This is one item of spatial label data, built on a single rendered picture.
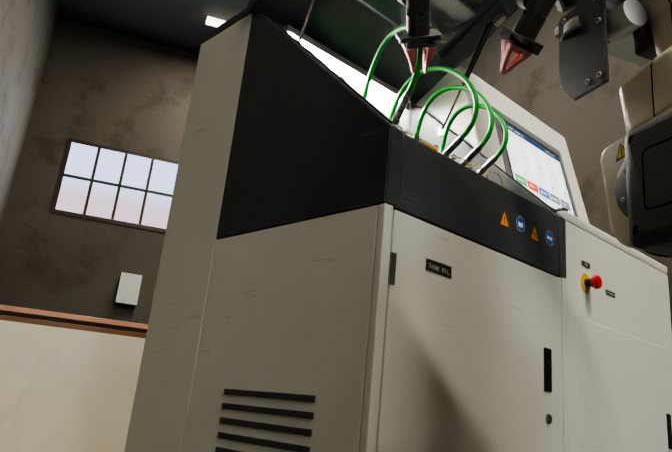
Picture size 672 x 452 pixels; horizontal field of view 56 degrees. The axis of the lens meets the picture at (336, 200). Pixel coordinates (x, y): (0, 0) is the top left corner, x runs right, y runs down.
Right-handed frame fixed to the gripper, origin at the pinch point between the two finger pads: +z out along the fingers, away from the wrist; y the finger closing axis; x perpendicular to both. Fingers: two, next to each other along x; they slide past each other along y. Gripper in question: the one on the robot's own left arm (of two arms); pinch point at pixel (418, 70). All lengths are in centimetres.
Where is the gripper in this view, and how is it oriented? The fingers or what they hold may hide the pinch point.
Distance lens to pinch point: 162.2
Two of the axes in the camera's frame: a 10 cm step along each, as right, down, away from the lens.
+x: 1.0, 4.7, -8.8
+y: -9.9, 1.1, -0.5
